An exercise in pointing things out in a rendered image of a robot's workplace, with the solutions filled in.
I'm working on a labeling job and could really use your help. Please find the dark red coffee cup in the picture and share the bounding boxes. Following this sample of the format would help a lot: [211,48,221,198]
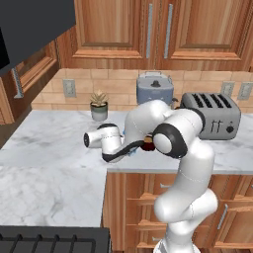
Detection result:
[140,132,157,153]

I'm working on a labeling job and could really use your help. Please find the potted succulent plant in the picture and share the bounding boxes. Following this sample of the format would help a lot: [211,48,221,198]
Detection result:
[89,90,110,123]

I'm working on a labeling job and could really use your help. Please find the blue-grey slow cooker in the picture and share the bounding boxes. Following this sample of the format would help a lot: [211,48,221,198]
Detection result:
[135,70,175,107]

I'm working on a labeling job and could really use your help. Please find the wooden drawer front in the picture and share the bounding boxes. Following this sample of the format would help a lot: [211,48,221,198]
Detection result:
[126,224,170,249]
[126,173,181,201]

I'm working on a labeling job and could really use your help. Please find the grey four-slot toaster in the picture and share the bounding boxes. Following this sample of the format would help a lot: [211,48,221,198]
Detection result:
[179,92,242,141]

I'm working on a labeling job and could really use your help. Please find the wooden side cupboard door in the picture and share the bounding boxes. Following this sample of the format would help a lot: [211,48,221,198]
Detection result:
[12,41,60,97]

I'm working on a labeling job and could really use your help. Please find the black hob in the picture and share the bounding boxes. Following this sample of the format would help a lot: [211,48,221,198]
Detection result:
[0,224,112,253]

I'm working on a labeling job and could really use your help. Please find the dark grey range hood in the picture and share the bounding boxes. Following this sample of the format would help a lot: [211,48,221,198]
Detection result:
[0,0,77,77]

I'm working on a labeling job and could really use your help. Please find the wooden base cupboard door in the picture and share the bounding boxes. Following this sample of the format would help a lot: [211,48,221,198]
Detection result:
[212,199,253,249]

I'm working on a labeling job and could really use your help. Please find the grey wall socket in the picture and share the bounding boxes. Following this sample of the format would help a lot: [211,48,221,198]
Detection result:
[220,81,236,98]
[62,78,78,99]
[237,81,253,102]

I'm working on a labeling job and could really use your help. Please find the grey cupboard door handle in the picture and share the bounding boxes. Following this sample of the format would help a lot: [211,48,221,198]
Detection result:
[145,3,154,60]
[164,3,174,60]

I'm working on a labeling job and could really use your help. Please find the wooden wall cupboard door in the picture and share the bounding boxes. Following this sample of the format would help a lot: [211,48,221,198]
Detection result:
[160,0,253,64]
[72,0,155,62]

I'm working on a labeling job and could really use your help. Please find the grey side cupboard handle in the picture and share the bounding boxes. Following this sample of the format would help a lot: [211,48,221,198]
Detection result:
[11,67,25,100]

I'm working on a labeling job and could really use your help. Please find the grey base cupboard handle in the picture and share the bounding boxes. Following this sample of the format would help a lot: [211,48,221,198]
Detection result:
[216,203,229,231]

